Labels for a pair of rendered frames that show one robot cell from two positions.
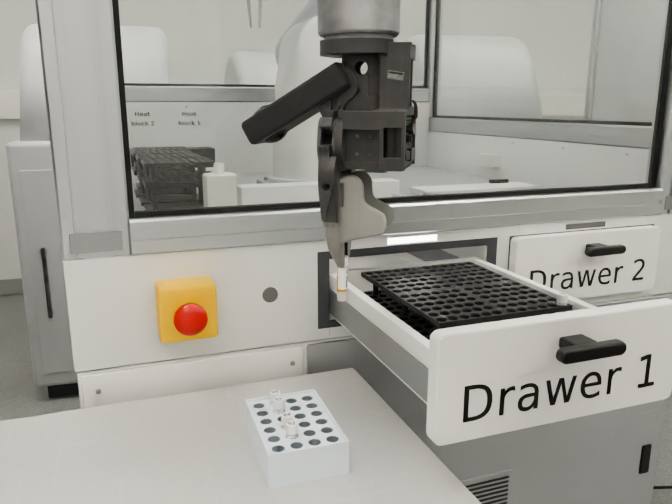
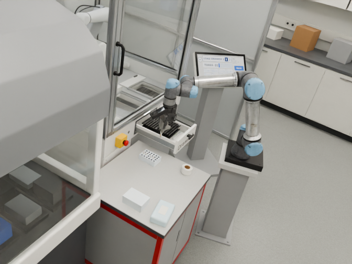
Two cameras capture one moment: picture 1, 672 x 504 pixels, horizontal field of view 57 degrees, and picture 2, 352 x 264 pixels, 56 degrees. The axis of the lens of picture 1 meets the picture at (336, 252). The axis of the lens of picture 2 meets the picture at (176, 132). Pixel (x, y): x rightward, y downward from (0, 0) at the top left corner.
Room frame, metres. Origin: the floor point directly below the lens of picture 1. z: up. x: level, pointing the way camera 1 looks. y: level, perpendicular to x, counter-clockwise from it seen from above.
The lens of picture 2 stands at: (-0.66, 1.25, 2.11)
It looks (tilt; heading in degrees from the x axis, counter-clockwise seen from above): 32 degrees down; 312
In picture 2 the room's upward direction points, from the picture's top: 12 degrees clockwise
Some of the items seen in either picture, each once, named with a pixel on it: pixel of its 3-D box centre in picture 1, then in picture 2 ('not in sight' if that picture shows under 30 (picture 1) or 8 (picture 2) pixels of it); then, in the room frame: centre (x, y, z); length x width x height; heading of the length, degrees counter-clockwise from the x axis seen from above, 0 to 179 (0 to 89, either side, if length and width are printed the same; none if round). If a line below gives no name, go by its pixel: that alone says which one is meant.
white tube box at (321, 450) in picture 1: (293, 434); (150, 157); (0.61, 0.05, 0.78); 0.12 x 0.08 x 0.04; 19
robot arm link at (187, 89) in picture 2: not in sight; (187, 90); (0.55, -0.11, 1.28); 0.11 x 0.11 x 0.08; 52
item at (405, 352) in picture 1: (452, 312); (160, 128); (0.77, -0.15, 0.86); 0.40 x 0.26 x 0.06; 20
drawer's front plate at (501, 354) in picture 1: (560, 367); (185, 138); (0.57, -0.22, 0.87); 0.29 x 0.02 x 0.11; 110
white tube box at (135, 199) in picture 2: not in sight; (135, 199); (0.34, 0.35, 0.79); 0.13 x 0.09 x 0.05; 19
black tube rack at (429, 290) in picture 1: (456, 310); (161, 128); (0.76, -0.16, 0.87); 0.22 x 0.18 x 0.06; 20
